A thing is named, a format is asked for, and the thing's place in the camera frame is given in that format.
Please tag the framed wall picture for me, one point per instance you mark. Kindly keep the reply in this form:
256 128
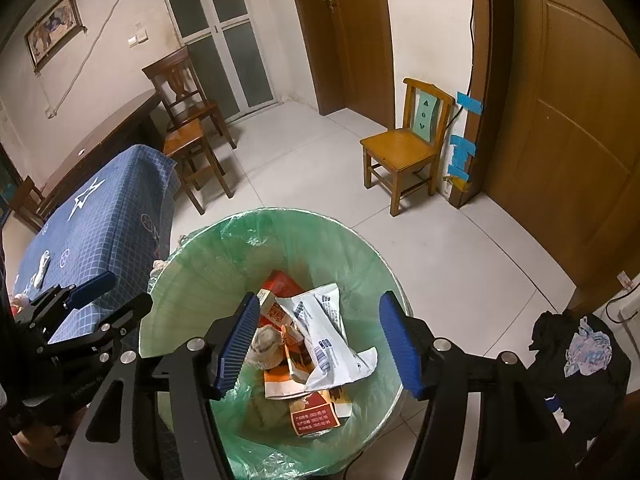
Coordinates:
54 30

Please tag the frosted glass double door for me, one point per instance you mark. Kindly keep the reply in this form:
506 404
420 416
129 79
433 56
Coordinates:
220 35

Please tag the white printed plastic bag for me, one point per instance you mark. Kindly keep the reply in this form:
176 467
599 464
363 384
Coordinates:
325 330

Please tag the blue checked star tablecloth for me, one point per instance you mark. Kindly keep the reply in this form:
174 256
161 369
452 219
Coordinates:
110 220

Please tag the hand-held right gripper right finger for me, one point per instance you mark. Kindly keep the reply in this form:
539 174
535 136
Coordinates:
402 345

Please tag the dark clothing heap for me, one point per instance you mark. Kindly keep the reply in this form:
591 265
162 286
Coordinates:
590 410

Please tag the beige twine ball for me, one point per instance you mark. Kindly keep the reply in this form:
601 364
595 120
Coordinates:
265 347

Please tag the white trash bin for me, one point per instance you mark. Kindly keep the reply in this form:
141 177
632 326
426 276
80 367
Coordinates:
170 305

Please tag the long cream and red carton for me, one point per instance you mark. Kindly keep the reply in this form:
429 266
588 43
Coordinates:
312 415

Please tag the orange foil wrapper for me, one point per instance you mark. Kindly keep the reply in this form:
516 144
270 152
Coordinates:
287 285

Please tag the blue tape patch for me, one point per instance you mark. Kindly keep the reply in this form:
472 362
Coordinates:
462 155

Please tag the green plastic bin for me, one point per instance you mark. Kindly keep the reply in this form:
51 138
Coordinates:
350 260

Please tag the red cigarette pack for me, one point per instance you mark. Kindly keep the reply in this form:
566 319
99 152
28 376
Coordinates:
274 310

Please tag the light blue crumpled cloth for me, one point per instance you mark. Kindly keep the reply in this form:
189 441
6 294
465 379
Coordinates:
587 347

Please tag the blue tape strip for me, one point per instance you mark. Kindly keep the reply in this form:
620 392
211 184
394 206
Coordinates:
470 102

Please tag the white light switch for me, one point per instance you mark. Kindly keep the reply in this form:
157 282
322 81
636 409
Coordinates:
138 38

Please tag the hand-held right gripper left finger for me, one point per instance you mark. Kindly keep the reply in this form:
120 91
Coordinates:
237 350

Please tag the orange and white paper carton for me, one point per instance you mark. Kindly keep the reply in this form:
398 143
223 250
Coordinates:
280 385

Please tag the small wooden chair green panel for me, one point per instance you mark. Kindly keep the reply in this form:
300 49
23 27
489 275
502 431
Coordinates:
400 147

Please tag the brown panelled wooden door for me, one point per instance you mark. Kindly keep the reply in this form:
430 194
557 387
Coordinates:
565 135

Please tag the dark wooden dining chair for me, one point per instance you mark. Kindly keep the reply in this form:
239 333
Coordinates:
27 200
175 80

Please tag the orange wooden stool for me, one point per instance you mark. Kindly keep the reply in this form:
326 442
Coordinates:
185 137

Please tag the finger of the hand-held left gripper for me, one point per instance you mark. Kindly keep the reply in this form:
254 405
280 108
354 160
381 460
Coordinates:
120 317
92 290

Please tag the dark wooden dining table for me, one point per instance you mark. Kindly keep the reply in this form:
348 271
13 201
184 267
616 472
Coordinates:
100 140

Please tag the person's left hand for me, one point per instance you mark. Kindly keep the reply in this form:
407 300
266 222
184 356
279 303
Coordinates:
42 440

